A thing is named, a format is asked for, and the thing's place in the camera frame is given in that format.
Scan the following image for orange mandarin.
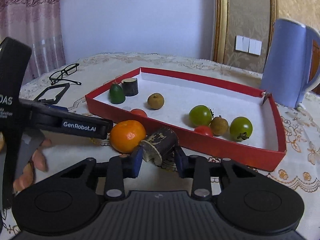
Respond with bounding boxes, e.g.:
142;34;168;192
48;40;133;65
110;120;146;154

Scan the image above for red cherry tomato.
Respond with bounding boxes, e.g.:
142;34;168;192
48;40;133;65
130;108;148;118
194;126;213;137

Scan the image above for brown longan fruit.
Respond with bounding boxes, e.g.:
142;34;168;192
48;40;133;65
147;93;164;110
210;116;228;136

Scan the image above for green tomato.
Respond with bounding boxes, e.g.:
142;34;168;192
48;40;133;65
229;116;253;141
189;105;213;127

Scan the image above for small green cucumber piece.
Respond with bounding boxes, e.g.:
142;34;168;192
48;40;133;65
109;83;125;104

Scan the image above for person's left hand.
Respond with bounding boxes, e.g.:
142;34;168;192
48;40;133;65
13;138;52;193

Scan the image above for lace embroidered tablecloth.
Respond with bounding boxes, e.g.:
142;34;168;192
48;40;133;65
36;53;319;239

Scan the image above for red shallow cardboard box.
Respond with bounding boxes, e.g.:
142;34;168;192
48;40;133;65
86;67;286;171

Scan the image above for black eyeglasses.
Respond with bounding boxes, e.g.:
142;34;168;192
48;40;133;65
49;63;82;86

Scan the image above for pink patterned curtain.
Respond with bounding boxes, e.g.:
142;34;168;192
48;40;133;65
1;0;66;83

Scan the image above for blue electric kettle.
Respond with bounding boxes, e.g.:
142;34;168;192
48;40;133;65
260;18;319;108

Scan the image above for black rectangular frame left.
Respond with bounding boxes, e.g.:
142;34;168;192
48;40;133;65
34;83;70;105

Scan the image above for white wall switch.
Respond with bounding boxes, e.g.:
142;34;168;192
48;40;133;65
235;35;262;56

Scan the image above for gold picture frame moulding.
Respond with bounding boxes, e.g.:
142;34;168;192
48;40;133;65
210;0;279;63

